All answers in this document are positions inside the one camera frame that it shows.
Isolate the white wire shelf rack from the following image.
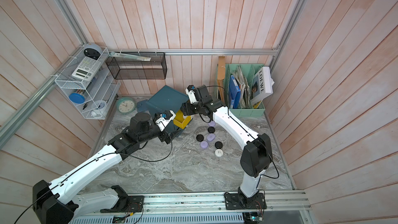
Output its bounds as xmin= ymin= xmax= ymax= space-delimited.
xmin=55 ymin=46 xmax=120 ymax=120

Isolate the blue folder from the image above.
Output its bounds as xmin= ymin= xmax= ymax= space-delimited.
xmin=228 ymin=75 xmax=241 ymax=109

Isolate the purple earphone case middle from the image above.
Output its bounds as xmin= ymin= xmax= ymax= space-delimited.
xmin=206 ymin=133 xmax=216 ymax=142

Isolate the purple earphone case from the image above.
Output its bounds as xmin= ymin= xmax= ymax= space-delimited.
xmin=206 ymin=133 xmax=216 ymax=142
xmin=208 ymin=121 xmax=216 ymax=127
xmin=200 ymin=141 xmax=209 ymax=149

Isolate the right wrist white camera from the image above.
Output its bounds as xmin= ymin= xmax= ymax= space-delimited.
xmin=186 ymin=85 xmax=198 ymax=104

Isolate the black earphone case left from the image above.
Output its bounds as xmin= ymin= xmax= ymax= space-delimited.
xmin=196 ymin=134 xmax=204 ymax=142

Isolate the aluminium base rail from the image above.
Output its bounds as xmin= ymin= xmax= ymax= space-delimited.
xmin=69 ymin=190 xmax=316 ymax=224

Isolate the white calculator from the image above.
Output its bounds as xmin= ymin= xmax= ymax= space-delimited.
xmin=72 ymin=57 xmax=101 ymax=81

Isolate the black earphone case lower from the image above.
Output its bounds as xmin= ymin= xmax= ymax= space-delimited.
xmin=215 ymin=142 xmax=223 ymax=149

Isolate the black earphone case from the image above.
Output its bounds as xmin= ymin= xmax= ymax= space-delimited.
xmin=196 ymin=134 xmax=204 ymax=142
xmin=215 ymin=142 xmax=223 ymax=149
xmin=207 ymin=127 xmax=215 ymax=133

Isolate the white earphone case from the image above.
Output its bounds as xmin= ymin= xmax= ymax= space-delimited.
xmin=215 ymin=149 xmax=224 ymax=158

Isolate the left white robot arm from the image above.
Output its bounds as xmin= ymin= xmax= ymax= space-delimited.
xmin=30 ymin=111 xmax=176 ymax=224

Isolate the green file organizer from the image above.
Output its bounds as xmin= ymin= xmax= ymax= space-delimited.
xmin=212 ymin=64 xmax=265 ymax=118

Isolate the black mesh basket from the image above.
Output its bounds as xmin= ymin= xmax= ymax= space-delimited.
xmin=106 ymin=51 xmax=167 ymax=80

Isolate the teal drawer cabinet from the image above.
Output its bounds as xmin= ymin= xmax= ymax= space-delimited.
xmin=146 ymin=86 xmax=189 ymax=120

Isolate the yellow top drawer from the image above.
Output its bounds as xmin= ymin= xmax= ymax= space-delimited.
xmin=173 ymin=110 xmax=192 ymax=130

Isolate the purple earphone case lower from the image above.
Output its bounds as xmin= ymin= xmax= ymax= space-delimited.
xmin=200 ymin=141 xmax=209 ymax=149

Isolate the green round alarm clock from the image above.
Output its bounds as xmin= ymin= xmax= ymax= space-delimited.
xmin=116 ymin=97 xmax=136 ymax=114

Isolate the white ruler strip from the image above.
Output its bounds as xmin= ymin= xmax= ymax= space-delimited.
xmin=109 ymin=52 xmax=151 ymax=62

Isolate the purple earphone case top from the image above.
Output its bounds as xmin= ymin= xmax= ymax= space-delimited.
xmin=208 ymin=121 xmax=216 ymax=127

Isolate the black earphone case top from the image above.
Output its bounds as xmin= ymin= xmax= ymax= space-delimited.
xmin=207 ymin=127 xmax=215 ymax=133

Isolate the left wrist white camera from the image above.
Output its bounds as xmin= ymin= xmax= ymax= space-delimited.
xmin=154 ymin=110 xmax=176 ymax=132

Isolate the wrist white camera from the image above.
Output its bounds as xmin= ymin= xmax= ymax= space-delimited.
xmin=154 ymin=110 xmax=176 ymax=132
xmin=186 ymin=85 xmax=198 ymax=104

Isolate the white Loewe book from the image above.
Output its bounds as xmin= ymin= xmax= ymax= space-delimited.
xmin=250 ymin=66 xmax=274 ymax=106

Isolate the grey round speaker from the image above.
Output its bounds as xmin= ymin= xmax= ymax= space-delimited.
xmin=83 ymin=44 xmax=103 ymax=60

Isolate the small blue notebook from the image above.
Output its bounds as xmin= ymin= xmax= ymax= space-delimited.
xmin=136 ymin=100 xmax=148 ymax=113

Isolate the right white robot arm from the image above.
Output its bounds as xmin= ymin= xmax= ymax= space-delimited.
xmin=180 ymin=85 xmax=275 ymax=210

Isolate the blue round lid jar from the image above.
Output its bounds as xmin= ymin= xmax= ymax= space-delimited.
xmin=68 ymin=89 xmax=86 ymax=104

